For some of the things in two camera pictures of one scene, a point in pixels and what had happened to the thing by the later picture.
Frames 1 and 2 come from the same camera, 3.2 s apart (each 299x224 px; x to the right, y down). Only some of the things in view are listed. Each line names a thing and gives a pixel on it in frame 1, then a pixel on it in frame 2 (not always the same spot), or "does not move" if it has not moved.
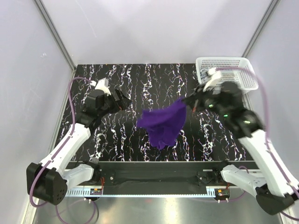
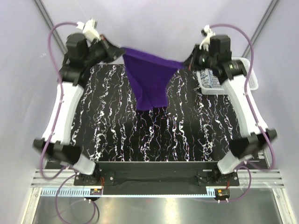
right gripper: [194, 100] → [196, 51]
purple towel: [163, 123] → [150, 76]
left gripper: [119, 105] → [112, 52]
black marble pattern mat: [118, 137] does not move
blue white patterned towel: [204, 74] does not move
